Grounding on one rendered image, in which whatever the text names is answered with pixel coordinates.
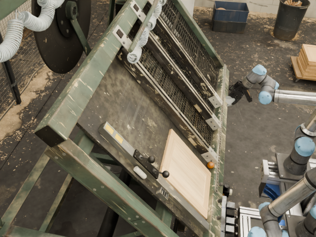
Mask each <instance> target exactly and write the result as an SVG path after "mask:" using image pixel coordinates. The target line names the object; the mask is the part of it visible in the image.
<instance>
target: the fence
mask: <svg viewBox="0 0 316 237"><path fill-rule="evenodd" d="M107 124H108V125H109V126H110V127H111V128H112V129H113V130H114V131H113V134H111V133H110V132H109V131H108V130H107V129H106V125H107ZM98 132H99V133H101V134H102V135H103V136H104V137H105V138H106V139H107V140H108V141H109V142H110V143H111V144H112V145H113V146H114V147H115V148H116V149H117V150H118V151H119V152H120V153H121V154H122V155H123V156H125V157H126V158H127V159H128V160H129V161H130V162H131V163H132V164H133V165H134V166H135V167H136V166H138V167H139V168H140V169H141V170H142V171H143V172H144V173H145V174H146V175H147V177H146V178H148V179H149V180H150V181H151V182H152V183H153V184H154V185H155V186H156V187H157V188H160V187H162V188H163V189H164V190H165V191H166V192H167V193H168V194H169V195H168V199H169V200H171V201H172V202H173V203H174V204H175V205H176V206H177V207H178V208H179V209H180V210H181V211H182V212H183V213H184V214H185V215H186V216H187V217H188V218H189V219H190V220H191V221H192V222H193V223H195V224H196V225H197V226H198V227H199V228H200V229H201V230H202V231H203V232H206V231H209V223H208V222H207V221H206V220H205V219H204V218H203V217H202V216H201V215H200V214H199V213H198V212H197V211H196V210H195V209H194V208H193V207H192V206H191V205H190V204H189V203H188V202H187V201H186V200H185V199H184V198H183V197H182V196H181V195H180V194H179V193H178V192H177V191H176V190H175V189H174V188H173V187H172V186H171V185H170V184H169V183H168V182H167V181H166V180H165V179H164V178H163V177H162V176H161V175H160V174H159V175H158V179H155V178H154V177H153V176H152V175H151V174H150V173H149V172H148V171H147V170H146V169H145V168H144V167H143V166H142V165H141V164H140V163H139V162H138V161H137V160H136V159H135V158H134V157H133V154H134V151H135V149H134V148H133V147H132V146H131V145H130V144H129V143H128V142H127V141H126V140H125V139H124V138H123V137H122V136H121V135H120V134H119V133H118V132H117V131H116V130H115V129H114V128H113V127H112V126H111V125H110V124H109V123H108V122H104V123H102V124H101V125H100V127H99V129H98ZM116 134H118V135H119V136H120V137H121V138H122V139H123V141H122V143H120V142H119V141H118V140H117V139H116V138H115V136H116Z"/></svg>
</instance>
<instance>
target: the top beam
mask: <svg viewBox="0 0 316 237"><path fill-rule="evenodd" d="M133 1H135V2H136V3H137V5H138V6H139V7H140V9H141V10H143V8H144V6H145V5H146V3H147V1H148V0H127V1H126V3H125V4H124V6H123V7H122V8H121V10H120V11H119V12H118V14H117V15H116V17H115V18H114V19H113V21H112V22H111V24H110V25H109V27H108V28H107V29H106V31H105V32H104V34H103V35H102V36H101V38H100V39H99V40H98V42H97V43H96V45H95V46H94V48H93V49H92V50H91V52H90V53H89V55H88V56H87V57H86V59H85V60H84V62H83V63H82V65H81V66H80V67H79V69H78V70H77V71H76V73H75V74H74V76H73V77H72V79H71V80H70V81H69V83H68V84H67V86H66V87H65V88H64V90H63V91H62V92H61V94H60V95H59V97H58V98H57V100H56V101H55V102H54V104H53V105H52V107H51V108H50V109H49V111H48V112H47V114H46V115H45V116H44V118H43V119H42V121H41V122H40V123H39V125H38V126H37V128H36V129H35V130H34V133H35V134H36V135H37V136H38V137H39V138H40V139H41V140H42V141H43V142H45V143H46V144H47V145H48V146H49V147H54V146H56V145H58V144H60V143H62V142H64V141H66V140H67V139H68V137H69V135H70V134H71V132H72V130H73V128H74V127H75V125H76V123H77V121H78V120H79V118H80V116H81V114H82V113H83V111H84V109H85V108H86V106H87V104H88V103H89V101H90V99H91V97H92V96H93V94H94V92H95V91H96V89H97V87H98V86H99V84H100V82H101V80H102V79H103V77H104V75H105V74H106V71H107V70H108V68H109V66H110V65H111V63H112V61H113V60H114V58H115V56H116V54H117V53H118V51H119V49H120V48H121V46H122V44H121V43H120V42H119V41H118V40H117V38H116V37H115V36H114V35H113V34H112V32H113V31H114V29H115V28H116V26H117V25H119V27H120V28H121V29H122V30H123V32H124V33H125V34H126V35H128V34H129V32H130V31H131V29H132V27H133V25H134V23H135V22H136V20H137V18H138V17H137V15H136V14H135V13H134V12H133V10H132V9H131V8H130V5H131V4H132V2H133Z"/></svg>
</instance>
